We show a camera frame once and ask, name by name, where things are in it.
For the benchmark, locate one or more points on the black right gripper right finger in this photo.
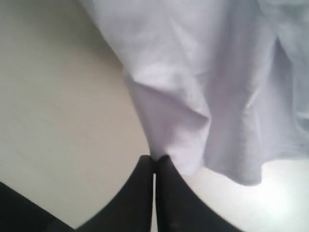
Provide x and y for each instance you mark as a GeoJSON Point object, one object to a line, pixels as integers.
{"type": "Point", "coordinates": [178, 208]}

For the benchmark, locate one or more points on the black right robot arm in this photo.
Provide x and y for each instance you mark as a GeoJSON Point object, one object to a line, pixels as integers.
{"type": "Point", "coordinates": [154, 187]}

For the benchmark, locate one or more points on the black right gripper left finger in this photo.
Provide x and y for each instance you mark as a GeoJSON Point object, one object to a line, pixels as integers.
{"type": "Point", "coordinates": [131, 208]}

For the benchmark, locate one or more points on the white t-shirt with red logo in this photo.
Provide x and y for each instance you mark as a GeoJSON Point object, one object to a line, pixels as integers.
{"type": "Point", "coordinates": [222, 84]}

